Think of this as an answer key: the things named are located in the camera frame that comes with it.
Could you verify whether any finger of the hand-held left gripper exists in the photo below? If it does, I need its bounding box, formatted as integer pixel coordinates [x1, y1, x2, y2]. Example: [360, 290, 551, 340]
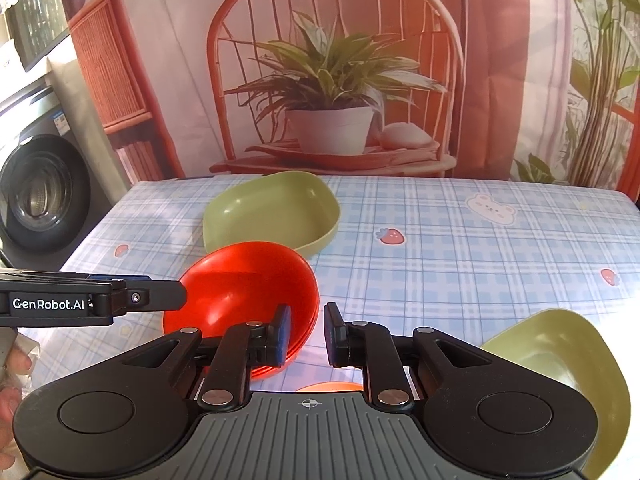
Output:
[112, 279, 189, 317]
[89, 273, 152, 284]

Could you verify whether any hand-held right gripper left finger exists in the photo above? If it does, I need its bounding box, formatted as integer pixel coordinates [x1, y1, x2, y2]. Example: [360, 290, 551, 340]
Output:
[117, 304, 293, 412]

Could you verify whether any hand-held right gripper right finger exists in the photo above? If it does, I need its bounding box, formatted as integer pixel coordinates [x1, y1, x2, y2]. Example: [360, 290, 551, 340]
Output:
[323, 302, 497, 414]

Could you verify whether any red plastic bowl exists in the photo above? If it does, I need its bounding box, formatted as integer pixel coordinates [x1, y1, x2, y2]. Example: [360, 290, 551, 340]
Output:
[162, 241, 321, 380]

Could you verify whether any person's left hand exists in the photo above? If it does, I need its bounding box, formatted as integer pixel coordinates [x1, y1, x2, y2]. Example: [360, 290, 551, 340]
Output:
[0, 349, 37, 459]

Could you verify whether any red plastic plate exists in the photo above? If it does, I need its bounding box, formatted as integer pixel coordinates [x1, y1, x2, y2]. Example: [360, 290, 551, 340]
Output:
[296, 381, 365, 394]

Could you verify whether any grey washing machine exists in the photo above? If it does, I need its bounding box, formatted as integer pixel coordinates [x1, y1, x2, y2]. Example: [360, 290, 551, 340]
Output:
[0, 72, 127, 267]

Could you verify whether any green plastic bowl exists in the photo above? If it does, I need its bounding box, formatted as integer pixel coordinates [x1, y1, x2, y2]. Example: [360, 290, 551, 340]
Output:
[480, 308, 632, 480]
[202, 171, 342, 257]

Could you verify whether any dark glass panel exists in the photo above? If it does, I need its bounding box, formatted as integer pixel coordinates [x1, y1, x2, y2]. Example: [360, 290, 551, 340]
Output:
[0, 0, 72, 73]

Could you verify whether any printed backdrop cloth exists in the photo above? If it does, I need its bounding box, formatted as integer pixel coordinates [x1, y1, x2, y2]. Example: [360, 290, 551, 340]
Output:
[50, 0, 640, 192]

